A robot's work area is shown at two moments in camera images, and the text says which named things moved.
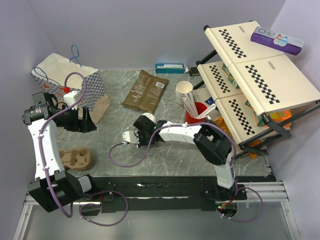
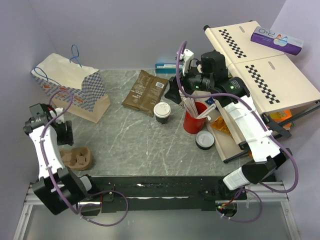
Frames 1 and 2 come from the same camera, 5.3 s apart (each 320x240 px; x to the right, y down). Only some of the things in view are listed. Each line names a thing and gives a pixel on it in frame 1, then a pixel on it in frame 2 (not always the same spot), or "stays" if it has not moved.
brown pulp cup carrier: (78, 158) stays
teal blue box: (170, 68) stays
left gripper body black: (69, 119) → (64, 137)
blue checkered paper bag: (56, 75) stays
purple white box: (264, 37) stays
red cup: (200, 107) stays
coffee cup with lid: (150, 116) → (162, 110)
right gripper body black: (144, 140) → (194, 81)
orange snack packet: (220, 122) stays
